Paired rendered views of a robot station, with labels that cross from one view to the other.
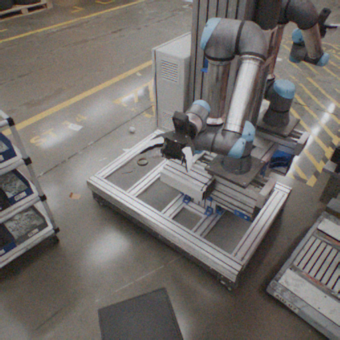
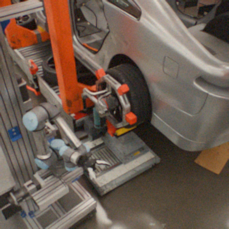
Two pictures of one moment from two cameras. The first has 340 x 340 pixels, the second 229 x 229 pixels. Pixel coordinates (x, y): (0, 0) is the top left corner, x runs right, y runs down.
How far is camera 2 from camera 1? 144 cm
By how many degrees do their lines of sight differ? 56
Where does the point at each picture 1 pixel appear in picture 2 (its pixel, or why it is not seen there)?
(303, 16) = not seen: hidden behind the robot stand
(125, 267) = not seen: outside the picture
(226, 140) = (83, 150)
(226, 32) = (42, 115)
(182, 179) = (52, 195)
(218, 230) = (63, 203)
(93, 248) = not seen: outside the picture
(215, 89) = (45, 140)
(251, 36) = (51, 108)
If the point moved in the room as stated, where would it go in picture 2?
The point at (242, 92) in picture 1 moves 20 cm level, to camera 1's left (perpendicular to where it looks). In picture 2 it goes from (69, 130) to (59, 150)
